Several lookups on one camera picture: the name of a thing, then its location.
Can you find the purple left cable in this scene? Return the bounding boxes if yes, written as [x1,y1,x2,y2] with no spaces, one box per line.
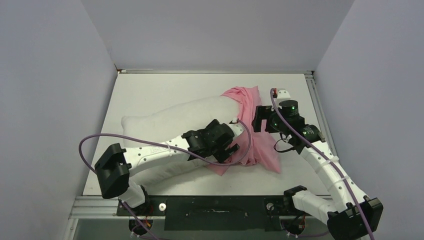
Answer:
[78,118,253,240]

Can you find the purple cable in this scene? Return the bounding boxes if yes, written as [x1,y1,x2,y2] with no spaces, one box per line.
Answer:
[269,87,377,240]
[78,118,253,240]

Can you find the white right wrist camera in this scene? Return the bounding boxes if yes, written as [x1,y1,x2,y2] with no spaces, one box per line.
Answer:
[272,88,291,103]

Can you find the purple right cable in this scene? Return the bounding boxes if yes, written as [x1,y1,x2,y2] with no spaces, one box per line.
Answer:
[269,87,377,240]

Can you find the pink pillowcase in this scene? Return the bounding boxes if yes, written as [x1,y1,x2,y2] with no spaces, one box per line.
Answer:
[203,86,281,176]

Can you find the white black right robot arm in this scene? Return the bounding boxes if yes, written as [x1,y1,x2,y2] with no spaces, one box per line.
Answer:
[252,100,384,240]

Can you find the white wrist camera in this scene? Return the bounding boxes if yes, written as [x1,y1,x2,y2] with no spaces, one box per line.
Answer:
[272,88,291,103]
[227,117,245,139]

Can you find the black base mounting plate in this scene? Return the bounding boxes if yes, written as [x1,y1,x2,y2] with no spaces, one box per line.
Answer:
[134,195,305,232]

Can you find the white pillow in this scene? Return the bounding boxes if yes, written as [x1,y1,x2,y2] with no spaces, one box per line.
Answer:
[121,96,240,187]

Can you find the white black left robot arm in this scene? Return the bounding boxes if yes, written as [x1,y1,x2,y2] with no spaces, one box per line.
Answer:
[94,119,246,215]

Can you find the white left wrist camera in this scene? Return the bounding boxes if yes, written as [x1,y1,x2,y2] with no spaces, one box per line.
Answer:
[227,117,245,139]

